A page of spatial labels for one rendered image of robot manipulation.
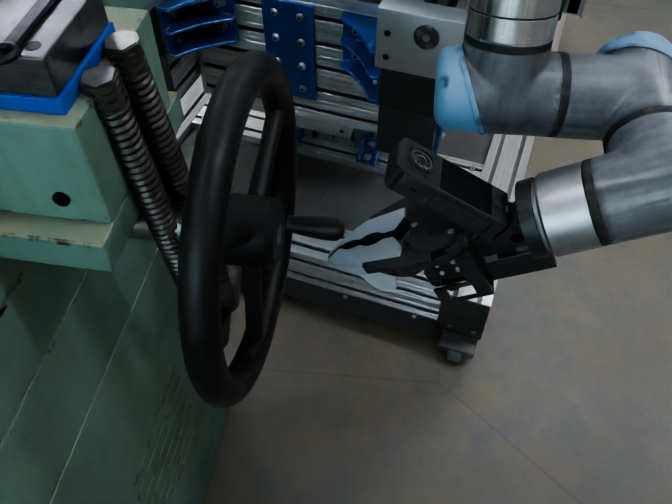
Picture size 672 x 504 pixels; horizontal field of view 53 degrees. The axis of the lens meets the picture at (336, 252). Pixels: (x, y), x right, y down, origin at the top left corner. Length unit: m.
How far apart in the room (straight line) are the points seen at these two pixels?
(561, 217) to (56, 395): 0.48
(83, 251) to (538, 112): 0.39
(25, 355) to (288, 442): 0.80
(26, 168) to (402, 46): 0.56
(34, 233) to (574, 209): 0.41
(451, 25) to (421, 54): 0.06
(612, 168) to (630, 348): 1.02
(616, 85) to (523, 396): 0.91
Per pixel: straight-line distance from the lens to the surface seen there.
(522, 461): 1.37
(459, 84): 0.60
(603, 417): 1.46
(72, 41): 0.47
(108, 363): 0.78
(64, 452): 0.73
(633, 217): 0.57
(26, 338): 0.62
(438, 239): 0.60
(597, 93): 0.62
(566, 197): 0.57
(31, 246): 0.53
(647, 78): 0.63
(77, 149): 0.46
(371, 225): 0.66
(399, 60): 0.94
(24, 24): 0.47
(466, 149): 1.56
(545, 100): 0.61
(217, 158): 0.43
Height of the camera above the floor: 1.23
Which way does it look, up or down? 50 degrees down
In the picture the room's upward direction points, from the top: straight up
